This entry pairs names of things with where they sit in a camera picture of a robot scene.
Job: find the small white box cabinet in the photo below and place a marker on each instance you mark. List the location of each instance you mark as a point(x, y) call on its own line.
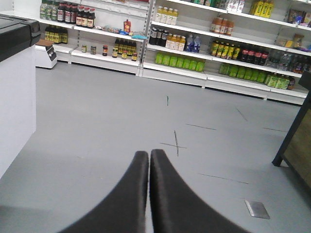
point(45, 55)

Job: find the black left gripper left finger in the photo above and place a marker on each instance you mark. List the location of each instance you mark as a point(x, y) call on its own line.
point(123, 209)

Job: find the black wooden produce stand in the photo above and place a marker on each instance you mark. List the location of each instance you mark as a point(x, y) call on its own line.
point(295, 150)

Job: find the white counter with black top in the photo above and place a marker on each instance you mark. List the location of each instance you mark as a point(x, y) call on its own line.
point(18, 37)

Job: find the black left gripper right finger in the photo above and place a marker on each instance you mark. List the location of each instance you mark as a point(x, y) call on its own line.
point(176, 208)

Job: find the metal floor socket plate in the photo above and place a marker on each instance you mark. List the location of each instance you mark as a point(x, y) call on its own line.
point(257, 209)

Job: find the white supermarket shelf unit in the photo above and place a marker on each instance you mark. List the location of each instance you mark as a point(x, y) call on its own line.
point(253, 47)

